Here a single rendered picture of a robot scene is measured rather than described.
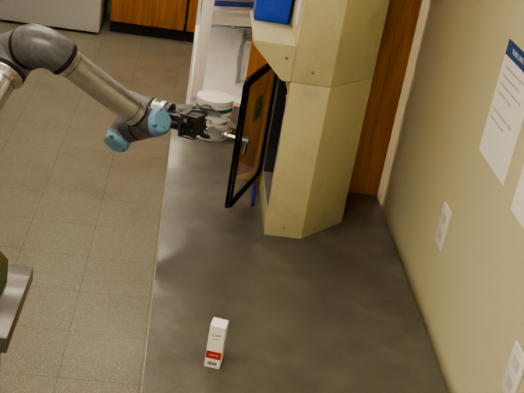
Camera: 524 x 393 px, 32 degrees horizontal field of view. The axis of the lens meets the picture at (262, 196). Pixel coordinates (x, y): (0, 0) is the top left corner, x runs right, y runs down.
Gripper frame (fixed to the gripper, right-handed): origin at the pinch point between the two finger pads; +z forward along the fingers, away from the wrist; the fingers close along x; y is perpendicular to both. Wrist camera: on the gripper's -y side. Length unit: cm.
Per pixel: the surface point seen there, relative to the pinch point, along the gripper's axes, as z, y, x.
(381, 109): 35, -40, 4
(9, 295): -24, 75, -26
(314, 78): 22.7, 5.4, 23.0
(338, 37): 26.8, 3.8, 34.9
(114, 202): -108, -153, -120
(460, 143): 65, 11, 18
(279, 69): 13.7, 9.1, 24.1
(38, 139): -181, -198, -120
